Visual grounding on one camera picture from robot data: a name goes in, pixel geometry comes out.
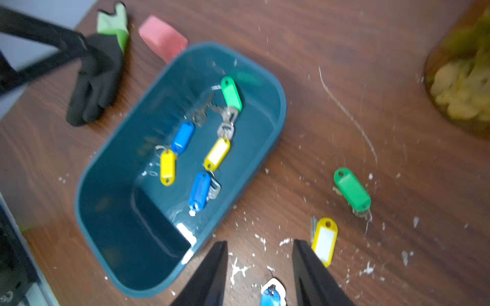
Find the pink plastic scoop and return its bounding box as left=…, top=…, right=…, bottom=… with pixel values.
left=139, top=15, right=189, bottom=64

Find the green tag key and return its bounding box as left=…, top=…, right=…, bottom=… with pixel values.
left=334, top=168, right=371, bottom=218
left=221, top=76, right=242, bottom=112

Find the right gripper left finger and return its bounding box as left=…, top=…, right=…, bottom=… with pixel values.
left=171, top=241, right=228, bottom=306

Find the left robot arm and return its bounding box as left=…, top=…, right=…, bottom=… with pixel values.
left=1, top=6, right=91, bottom=305

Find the teal plastic storage box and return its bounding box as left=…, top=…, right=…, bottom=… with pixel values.
left=75, top=43, right=287, bottom=298

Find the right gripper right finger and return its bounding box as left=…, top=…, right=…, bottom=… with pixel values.
left=292, top=239, right=353, bottom=305

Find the green black work glove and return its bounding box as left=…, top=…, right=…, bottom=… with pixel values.
left=66, top=1, right=130, bottom=127

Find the yellow white tag key in box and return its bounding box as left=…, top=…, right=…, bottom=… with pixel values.
left=204, top=122, right=235, bottom=172

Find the blue tag key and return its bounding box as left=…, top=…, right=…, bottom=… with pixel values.
left=171, top=121, right=195, bottom=155
left=188, top=171, right=222, bottom=217
left=260, top=277, right=287, bottom=306

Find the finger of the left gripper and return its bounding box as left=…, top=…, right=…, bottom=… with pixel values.
left=1, top=6, right=88, bottom=95

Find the yellow white tag key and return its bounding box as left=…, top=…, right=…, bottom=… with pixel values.
left=204, top=122, right=235, bottom=172
left=311, top=216, right=338, bottom=268

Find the artificial potted plant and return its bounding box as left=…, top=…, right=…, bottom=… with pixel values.
left=424, top=1, right=489, bottom=139

